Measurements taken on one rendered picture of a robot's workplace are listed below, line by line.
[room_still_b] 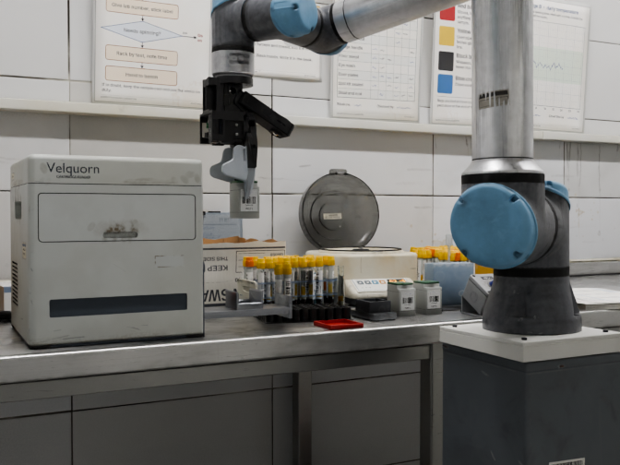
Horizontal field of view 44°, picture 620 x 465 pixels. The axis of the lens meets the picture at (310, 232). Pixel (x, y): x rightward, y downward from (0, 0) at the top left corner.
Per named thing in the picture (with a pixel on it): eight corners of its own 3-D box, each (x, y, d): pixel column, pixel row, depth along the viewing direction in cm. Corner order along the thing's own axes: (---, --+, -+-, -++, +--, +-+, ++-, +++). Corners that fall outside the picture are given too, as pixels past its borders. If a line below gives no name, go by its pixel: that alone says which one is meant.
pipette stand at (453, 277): (436, 311, 164) (437, 264, 164) (421, 307, 170) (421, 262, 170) (477, 309, 168) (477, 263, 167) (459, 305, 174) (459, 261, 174)
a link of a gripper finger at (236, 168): (220, 198, 133) (216, 147, 135) (252, 199, 136) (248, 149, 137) (226, 195, 130) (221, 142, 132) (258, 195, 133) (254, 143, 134)
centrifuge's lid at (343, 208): (301, 166, 199) (292, 172, 207) (304, 264, 197) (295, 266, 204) (378, 168, 206) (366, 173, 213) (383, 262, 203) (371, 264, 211)
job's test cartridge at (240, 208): (238, 218, 135) (238, 182, 135) (229, 218, 139) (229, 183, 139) (259, 218, 137) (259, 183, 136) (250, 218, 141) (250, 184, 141)
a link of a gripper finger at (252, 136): (240, 172, 136) (236, 125, 137) (249, 172, 137) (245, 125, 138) (249, 165, 132) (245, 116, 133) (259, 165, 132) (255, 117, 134)
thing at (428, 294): (425, 315, 158) (425, 282, 158) (412, 312, 162) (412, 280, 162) (441, 314, 160) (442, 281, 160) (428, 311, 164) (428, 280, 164)
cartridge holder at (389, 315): (373, 321, 149) (373, 303, 149) (350, 315, 157) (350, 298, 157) (397, 319, 151) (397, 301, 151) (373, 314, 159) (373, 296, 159)
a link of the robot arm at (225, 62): (244, 59, 141) (261, 51, 134) (245, 85, 141) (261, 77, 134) (206, 55, 138) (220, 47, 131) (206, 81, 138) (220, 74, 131)
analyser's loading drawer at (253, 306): (182, 326, 130) (182, 294, 130) (171, 320, 136) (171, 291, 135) (292, 317, 139) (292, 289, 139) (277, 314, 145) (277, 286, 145)
